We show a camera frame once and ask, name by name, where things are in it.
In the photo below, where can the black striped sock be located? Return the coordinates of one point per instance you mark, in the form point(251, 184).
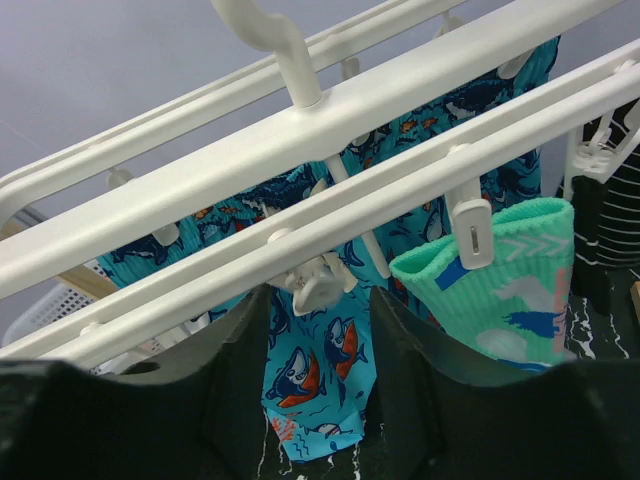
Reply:
point(589, 278)
point(619, 221)

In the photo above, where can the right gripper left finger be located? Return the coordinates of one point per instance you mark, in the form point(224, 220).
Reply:
point(203, 413)

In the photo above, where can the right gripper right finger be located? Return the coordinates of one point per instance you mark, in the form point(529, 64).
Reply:
point(451, 412)

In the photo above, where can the white plastic basket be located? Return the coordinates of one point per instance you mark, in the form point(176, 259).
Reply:
point(61, 301)

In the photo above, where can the white clip hanger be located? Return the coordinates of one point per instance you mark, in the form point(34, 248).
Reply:
point(316, 128)

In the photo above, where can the blue shark pattern shorts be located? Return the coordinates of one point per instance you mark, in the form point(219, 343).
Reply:
point(320, 366)

